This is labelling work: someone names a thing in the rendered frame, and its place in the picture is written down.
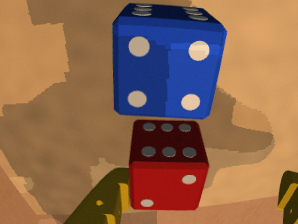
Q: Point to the blue die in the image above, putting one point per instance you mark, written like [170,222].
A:
[166,60]

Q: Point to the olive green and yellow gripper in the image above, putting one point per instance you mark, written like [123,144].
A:
[106,201]

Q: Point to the tan flat mat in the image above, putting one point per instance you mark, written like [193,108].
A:
[60,134]

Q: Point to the red die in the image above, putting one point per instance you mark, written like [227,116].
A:
[168,165]

